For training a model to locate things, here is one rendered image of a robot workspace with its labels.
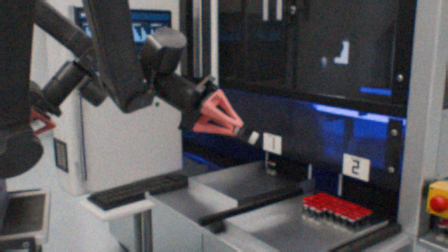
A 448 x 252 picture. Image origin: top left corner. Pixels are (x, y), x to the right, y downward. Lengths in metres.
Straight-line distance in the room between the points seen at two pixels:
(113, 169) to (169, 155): 0.26
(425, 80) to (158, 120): 1.05
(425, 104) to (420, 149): 0.11
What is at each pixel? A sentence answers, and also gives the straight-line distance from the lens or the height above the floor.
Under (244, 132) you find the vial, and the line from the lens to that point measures 0.77.
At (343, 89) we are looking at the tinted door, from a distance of 1.28.
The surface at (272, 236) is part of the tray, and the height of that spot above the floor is 0.88.
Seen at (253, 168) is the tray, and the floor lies 0.89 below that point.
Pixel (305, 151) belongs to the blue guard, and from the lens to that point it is 1.39.
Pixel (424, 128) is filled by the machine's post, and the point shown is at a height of 1.16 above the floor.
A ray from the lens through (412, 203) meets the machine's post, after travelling 1.21.
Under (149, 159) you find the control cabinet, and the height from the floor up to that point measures 0.89.
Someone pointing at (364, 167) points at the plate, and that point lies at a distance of 1.26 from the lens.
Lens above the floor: 1.39
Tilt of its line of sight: 12 degrees down
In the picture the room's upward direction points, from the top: straight up
